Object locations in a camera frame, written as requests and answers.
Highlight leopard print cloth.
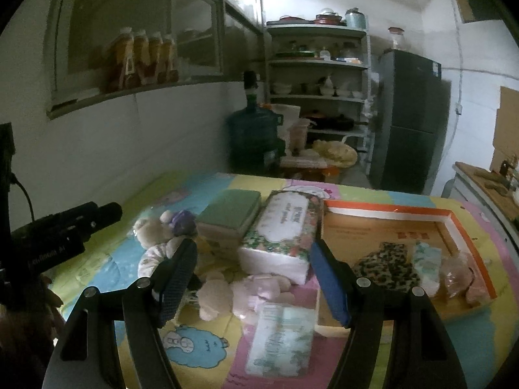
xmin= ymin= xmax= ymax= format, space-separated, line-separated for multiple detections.
xmin=352 ymin=242 xmax=420 ymax=292

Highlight white floral cloth bundle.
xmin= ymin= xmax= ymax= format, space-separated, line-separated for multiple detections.
xmin=137 ymin=236 xmax=185 ymax=278

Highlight beige plush bear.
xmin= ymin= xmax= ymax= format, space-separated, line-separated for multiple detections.
xmin=132 ymin=210 xmax=197 ymax=250

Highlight pink towel with hair tie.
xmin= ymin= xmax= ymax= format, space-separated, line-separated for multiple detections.
xmin=440 ymin=252 xmax=491 ymax=307

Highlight small green floral tissue pack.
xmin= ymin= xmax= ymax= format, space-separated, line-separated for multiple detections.
xmin=412 ymin=242 xmax=442 ymax=298

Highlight green top tissue box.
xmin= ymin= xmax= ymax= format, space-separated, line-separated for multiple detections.
xmin=195 ymin=189 xmax=261 ymax=250

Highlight orange rimmed cardboard tray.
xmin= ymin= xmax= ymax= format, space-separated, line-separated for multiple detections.
xmin=321 ymin=199 xmax=497 ymax=321

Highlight large floral tissue pack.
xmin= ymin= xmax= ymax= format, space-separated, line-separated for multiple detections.
xmin=237 ymin=191 xmax=323 ymax=285

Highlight kitchen counter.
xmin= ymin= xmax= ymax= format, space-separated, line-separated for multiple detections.
xmin=444 ymin=162 xmax=518 ymax=250

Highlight yellow dough pile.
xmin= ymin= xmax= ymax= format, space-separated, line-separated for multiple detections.
xmin=312 ymin=140 xmax=358 ymax=169

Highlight orange drink bottles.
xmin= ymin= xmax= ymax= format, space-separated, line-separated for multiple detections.
xmin=105 ymin=27 xmax=179 ymax=92

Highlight black refrigerator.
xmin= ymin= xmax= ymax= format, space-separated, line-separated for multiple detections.
xmin=369 ymin=50 xmax=450 ymax=194

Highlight metal storage shelf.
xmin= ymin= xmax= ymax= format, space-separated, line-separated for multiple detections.
xmin=266 ymin=20 xmax=374 ymax=171

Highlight glass jar on fridge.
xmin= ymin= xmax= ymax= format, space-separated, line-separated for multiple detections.
xmin=388 ymin=26 xmax=406 ymax=50

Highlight cardboard wall sheets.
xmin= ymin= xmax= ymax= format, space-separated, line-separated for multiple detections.
xmin=491 ymin=86 xmax=519 ymax=172

